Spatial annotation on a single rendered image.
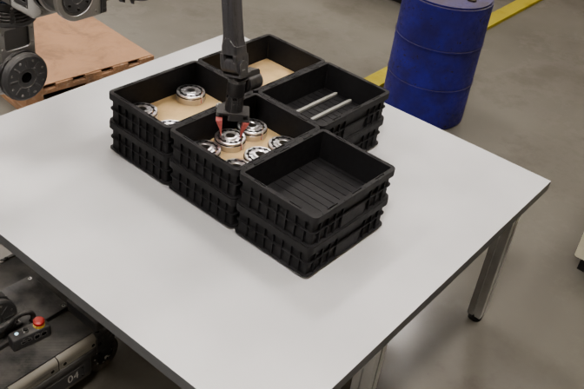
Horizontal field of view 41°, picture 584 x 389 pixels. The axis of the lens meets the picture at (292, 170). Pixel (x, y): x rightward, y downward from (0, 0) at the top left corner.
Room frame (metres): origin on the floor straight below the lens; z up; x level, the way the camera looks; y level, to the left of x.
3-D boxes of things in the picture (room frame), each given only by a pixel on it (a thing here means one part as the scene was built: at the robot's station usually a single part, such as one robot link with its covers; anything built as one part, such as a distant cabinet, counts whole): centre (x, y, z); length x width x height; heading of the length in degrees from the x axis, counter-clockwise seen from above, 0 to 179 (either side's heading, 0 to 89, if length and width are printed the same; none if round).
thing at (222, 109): (2.18, 0.21, 0.98); 0.10 x 0.07 x 0.07; 97
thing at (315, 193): (1.96, -0.08, 0.87); 0.40 x 0.30 x 0.11; 144
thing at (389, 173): (1.96, -0.08, 0.92); 0.40 x 0.30 x 0.02; 144
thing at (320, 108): (2.46, -0.08, 0.87); 0.40 x 0.30 x 0.11; 144
